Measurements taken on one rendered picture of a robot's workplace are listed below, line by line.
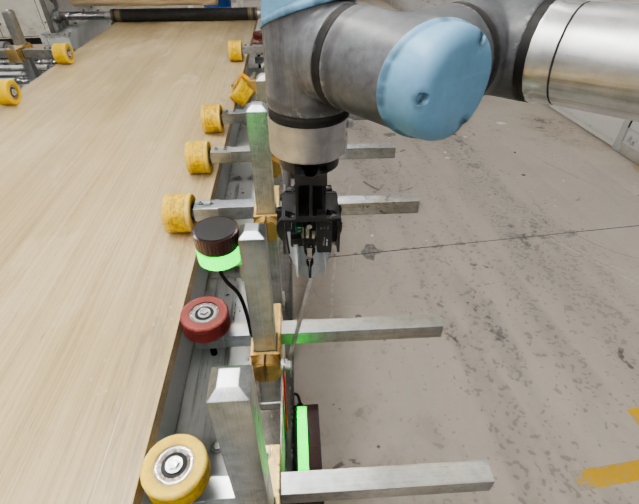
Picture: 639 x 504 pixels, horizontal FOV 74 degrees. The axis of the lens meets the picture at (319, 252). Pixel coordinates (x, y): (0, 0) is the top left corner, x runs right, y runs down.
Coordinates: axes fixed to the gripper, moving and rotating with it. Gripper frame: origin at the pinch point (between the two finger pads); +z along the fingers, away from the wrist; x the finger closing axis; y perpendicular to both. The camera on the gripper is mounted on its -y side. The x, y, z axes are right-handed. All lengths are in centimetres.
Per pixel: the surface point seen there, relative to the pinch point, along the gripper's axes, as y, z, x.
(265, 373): 6.4, 17.1, -7.7
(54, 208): -36, 11, -56
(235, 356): -14.2, 39.1, -17.0
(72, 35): -232, 17, -128
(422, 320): -1.6, 15.0, 20.1
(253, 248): 4.2, -7.4, -7.5
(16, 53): -147, 6, -114
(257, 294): 4.2, 1.1, -7.7
